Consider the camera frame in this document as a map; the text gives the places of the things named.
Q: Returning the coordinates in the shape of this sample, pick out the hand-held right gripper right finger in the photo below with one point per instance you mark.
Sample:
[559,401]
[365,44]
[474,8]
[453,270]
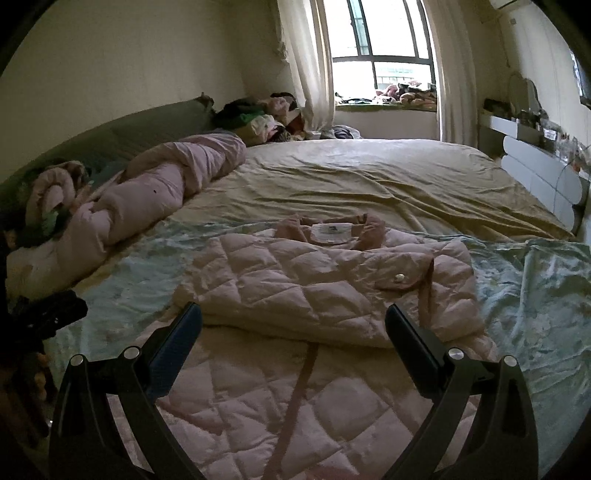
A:
[417,346]

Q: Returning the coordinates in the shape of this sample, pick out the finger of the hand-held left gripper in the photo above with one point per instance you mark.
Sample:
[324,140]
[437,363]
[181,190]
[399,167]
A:
[62,311]

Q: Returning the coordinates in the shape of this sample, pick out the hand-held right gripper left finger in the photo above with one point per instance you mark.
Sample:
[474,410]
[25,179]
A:
[173,342]

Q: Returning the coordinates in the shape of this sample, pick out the pink quilted coat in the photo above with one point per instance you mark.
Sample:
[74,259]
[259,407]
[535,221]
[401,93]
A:
[286,281]

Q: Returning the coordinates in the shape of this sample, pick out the pile of clothes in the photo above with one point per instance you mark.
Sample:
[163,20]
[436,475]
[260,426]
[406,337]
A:
[258,117]

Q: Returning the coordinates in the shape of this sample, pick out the clothes on windowsill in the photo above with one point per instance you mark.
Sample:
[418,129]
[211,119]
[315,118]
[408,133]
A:
[411,96]

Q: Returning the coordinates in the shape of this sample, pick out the pink green floral blanket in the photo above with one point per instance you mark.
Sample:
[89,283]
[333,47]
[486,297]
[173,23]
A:
[53,189]

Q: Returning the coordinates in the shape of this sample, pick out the rolled pink duvet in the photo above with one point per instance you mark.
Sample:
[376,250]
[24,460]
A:
[157,180]

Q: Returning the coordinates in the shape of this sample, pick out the bed with beige sheet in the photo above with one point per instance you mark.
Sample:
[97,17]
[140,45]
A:
[369,175]

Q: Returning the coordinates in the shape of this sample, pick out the green padded headboard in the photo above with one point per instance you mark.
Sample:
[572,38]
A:
[115,129]

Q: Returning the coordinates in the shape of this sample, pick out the white vanity desk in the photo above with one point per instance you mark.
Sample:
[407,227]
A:
[531,166]

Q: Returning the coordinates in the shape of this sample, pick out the dark crumpled garment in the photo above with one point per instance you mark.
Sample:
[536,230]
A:
[344,134]

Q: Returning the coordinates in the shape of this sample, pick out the clutter of small desk things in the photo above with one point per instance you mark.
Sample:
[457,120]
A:
[549,134]

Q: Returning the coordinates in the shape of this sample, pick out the vanity mirror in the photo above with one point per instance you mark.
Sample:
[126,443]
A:
[521,94]

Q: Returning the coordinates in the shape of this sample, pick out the white plain curtain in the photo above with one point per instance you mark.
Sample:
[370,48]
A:
[455,74]

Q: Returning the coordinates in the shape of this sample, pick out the white lace curtain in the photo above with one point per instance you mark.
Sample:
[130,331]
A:
[309,60]

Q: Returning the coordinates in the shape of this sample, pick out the window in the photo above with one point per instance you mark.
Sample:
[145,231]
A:
[383,32]

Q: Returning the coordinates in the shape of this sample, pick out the wall-mounted television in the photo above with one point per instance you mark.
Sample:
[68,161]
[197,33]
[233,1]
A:
[581,76]

